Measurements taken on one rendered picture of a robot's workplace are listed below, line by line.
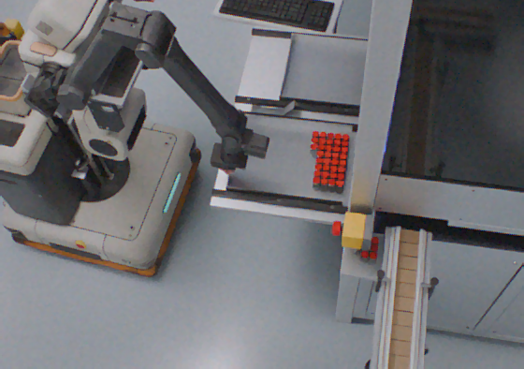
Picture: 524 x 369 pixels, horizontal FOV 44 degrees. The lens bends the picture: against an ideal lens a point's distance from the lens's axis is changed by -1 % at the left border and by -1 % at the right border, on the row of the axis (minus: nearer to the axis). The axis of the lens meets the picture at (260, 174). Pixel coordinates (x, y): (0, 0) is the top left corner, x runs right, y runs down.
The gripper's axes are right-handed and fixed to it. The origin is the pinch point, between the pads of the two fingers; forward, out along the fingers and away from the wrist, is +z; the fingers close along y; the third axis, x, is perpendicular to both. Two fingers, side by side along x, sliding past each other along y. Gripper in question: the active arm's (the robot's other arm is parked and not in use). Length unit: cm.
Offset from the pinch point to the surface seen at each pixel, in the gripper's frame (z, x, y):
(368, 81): -70, -13, 25
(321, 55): -2, 49, 22
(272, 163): 0.7, 6.1, 12.7
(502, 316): 39, -12, 102
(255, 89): 2.4, 32.9, 3.0
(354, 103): -6.0, 29.3, 33.7
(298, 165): -0.7, 6.5, 20.4
